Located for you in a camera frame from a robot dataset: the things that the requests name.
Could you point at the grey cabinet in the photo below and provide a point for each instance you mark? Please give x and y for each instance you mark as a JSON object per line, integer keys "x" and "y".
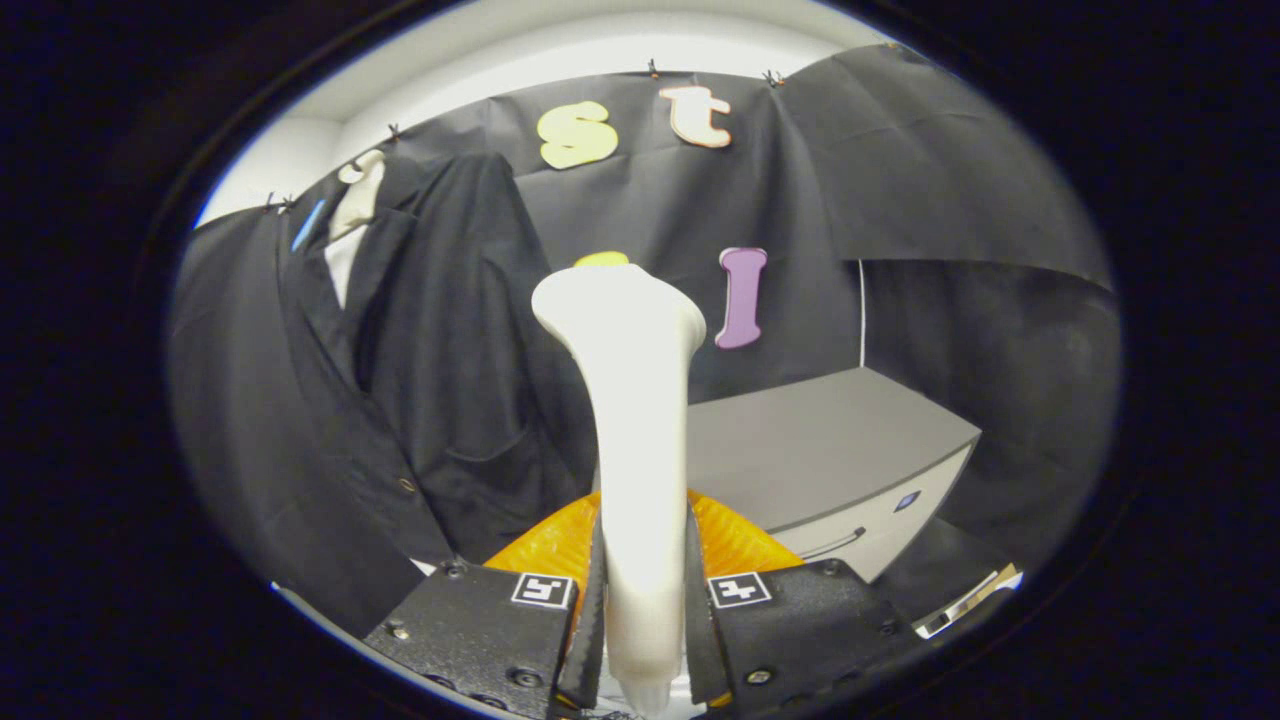
{"x": 820, "y": 440}

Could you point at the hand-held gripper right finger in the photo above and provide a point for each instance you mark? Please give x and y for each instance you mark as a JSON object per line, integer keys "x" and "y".
{"x": 700, "y": 640}

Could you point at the white garment steamer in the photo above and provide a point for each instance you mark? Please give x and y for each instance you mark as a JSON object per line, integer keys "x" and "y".
{"x": 640, "y": 450}

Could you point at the black backdrop cloth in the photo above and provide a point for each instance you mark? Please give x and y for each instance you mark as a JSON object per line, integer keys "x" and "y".
{"x": 900, "y": 180}

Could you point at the row of black cloth clips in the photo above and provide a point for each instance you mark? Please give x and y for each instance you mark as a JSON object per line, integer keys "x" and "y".
{"x": 652, "y": 68}

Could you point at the white shirt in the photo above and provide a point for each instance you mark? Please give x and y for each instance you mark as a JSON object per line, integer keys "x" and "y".
{"x": 343, "y": 265}

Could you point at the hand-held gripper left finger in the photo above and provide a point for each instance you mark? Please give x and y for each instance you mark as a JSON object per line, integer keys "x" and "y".
{"x": 592, "y": 650}

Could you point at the black suit jacket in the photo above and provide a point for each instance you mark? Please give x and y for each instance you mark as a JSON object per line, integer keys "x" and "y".
{"x": 450, "y": 350}

